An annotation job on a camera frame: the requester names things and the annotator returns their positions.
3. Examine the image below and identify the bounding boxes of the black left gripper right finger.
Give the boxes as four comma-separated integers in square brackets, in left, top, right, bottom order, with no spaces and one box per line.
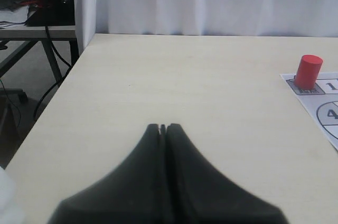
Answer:
[165,124,288,223]

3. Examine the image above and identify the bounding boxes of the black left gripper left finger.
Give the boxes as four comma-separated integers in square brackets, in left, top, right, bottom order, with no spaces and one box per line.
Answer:
[49,124,167,223]

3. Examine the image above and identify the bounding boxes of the red cylinder game piece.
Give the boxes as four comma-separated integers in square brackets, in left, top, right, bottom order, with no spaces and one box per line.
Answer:
[294,54,323,90]

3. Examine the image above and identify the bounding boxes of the paper game board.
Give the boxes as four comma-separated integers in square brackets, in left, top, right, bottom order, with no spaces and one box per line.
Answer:
[280,72,337,148]

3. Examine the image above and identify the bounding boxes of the grey side table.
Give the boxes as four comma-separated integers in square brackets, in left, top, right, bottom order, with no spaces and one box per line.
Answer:
[1,26,79,81]

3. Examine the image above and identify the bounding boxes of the black box on side table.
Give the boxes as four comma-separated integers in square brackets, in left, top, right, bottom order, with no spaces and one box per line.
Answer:
[25,0,75,26]

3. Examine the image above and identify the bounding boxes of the white curtain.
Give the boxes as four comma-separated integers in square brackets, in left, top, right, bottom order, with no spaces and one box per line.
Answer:
[74,0,337,50]

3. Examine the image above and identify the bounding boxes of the white papers on side table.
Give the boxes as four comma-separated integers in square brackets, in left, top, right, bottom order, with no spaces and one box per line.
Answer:
[0,6,35,29]

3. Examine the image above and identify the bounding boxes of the black hanging cable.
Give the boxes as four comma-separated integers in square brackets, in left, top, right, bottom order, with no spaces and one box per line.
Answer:
[33,24,73,122]

